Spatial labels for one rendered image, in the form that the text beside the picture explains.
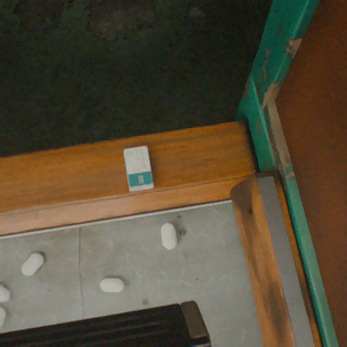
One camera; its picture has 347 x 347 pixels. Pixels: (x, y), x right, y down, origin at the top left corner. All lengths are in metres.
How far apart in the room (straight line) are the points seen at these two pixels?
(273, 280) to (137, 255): 0.21
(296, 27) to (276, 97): 0.16
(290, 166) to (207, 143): 0.16
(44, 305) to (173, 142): 0.30
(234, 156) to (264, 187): 0.13
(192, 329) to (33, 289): 0.42
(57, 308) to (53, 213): 0.14
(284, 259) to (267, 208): 0.07
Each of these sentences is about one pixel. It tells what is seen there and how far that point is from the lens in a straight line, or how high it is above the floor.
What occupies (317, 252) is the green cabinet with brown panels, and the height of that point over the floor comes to 0.88.
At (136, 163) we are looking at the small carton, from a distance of 0.81.
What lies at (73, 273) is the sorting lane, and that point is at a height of 0.74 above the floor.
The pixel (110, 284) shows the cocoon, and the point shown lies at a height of 0.76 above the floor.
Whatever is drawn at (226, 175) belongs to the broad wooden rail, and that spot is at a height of 0.76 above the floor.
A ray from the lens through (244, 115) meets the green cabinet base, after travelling 0.89.
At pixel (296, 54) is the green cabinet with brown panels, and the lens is 0.67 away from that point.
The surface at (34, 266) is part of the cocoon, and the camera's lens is 0.81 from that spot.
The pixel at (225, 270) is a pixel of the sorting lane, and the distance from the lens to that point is 0.82.
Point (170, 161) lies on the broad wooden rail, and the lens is 0.83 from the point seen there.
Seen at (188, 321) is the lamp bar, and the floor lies 1.09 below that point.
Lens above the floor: 1.54
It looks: 70 degrees down
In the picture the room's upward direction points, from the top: 7 degrees clockwise
